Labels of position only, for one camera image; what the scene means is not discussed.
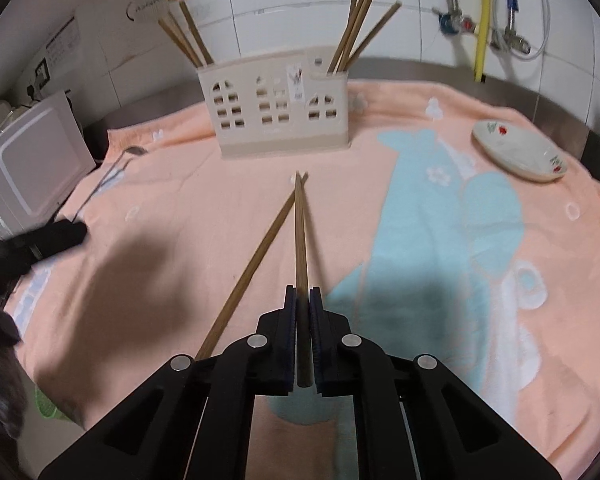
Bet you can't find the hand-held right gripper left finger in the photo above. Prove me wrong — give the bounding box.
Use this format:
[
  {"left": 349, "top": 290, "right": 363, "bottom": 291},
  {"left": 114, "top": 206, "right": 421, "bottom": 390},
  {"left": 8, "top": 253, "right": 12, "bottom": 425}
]
[{"left": 37, "top": 285, "right": 299, "bottom": 480}]

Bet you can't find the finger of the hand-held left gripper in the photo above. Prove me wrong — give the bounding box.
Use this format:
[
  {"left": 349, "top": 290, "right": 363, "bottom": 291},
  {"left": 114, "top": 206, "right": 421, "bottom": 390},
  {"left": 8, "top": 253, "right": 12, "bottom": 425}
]
[{"left": 30, "top": 220, "right": 89, "bottom": 262}]

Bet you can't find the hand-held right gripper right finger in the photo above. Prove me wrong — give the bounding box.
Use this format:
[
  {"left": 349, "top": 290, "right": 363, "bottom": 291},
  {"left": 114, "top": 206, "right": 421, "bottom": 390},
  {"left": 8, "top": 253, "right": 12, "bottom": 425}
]
[{"left": 308, "top": 286, "right": 563, "bottom": 480}]

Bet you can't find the metal spoon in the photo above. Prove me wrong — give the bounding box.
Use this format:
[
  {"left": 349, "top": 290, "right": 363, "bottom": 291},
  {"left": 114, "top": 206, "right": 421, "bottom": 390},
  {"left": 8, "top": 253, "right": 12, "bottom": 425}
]
[{"left": 72, "top": 145, "right": 147, "bottom": 218}]

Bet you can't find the beige utensil holder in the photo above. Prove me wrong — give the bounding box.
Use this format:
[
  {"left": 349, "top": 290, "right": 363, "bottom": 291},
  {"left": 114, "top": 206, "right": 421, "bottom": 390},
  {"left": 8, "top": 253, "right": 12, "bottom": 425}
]
[{"left": 196, "top": 46, "right": 352, "bottom": 160}]

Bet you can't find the white microwave oven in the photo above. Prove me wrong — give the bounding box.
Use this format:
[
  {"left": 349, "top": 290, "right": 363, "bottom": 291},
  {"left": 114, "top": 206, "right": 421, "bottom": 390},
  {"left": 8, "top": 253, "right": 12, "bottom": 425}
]
[{"left": 0, "top": 91, "right": 97, "bottom": 233}]

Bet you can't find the green plastic item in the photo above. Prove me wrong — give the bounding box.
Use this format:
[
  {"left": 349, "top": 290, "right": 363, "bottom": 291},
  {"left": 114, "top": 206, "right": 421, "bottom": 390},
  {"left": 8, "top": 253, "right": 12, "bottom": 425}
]
[{"left": 34, "top": 385, "right": 63, "bottom": 421}]

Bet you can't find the peach and blue towel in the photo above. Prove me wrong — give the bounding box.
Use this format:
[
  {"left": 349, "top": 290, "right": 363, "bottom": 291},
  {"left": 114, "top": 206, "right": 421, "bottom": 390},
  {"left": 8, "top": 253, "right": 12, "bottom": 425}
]
[{"left": 2, "top": 80, "right": 600, "bottom": 480}]

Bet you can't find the white flower-print plate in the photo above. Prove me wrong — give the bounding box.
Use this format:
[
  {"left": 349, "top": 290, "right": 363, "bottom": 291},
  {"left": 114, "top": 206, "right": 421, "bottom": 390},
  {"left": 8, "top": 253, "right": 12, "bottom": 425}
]
[{"left": 471, "top": 120, "right": 566, "bottom": 182}]

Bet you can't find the metal water valve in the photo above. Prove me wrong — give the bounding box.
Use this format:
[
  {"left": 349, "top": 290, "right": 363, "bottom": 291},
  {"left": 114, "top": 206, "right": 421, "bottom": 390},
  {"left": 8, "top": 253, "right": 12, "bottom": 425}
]
[{"left": 490, "top": 27, "right": 531, "bottom": 58}]

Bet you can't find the white plastic tube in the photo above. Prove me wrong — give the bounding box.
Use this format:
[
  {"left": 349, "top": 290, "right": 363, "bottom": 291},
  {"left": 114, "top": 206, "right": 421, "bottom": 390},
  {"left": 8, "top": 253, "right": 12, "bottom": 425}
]
[{"left": 522, "top": 0, "right": 552, "bottom": 61}]

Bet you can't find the wall socket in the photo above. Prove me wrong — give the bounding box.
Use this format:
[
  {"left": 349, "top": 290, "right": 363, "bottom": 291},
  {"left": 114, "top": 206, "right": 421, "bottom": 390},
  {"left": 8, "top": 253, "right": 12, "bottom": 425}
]
[{"left": 32, "top": 57, "right": 51, "bottom": 88}]

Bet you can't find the white paper wall label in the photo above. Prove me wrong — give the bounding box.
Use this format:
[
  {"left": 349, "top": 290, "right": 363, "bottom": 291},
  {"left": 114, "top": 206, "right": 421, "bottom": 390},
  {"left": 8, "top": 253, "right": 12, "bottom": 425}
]
[{"left": 45, "top": 16, "right": 78, "bottom": 63}]

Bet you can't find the red-handled water valve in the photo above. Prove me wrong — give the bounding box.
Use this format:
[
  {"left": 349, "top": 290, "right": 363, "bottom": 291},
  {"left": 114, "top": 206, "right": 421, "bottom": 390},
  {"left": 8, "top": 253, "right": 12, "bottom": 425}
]
[{"left": 432, "top": 7, "right": 481, "bottom": 36}]

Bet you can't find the yellow hose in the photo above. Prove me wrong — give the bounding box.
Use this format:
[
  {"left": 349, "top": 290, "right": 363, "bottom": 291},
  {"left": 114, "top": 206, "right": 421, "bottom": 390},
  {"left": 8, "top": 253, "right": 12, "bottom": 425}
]
[{"left": 472, "top": 0, "right": 493, "bottom": 83}]

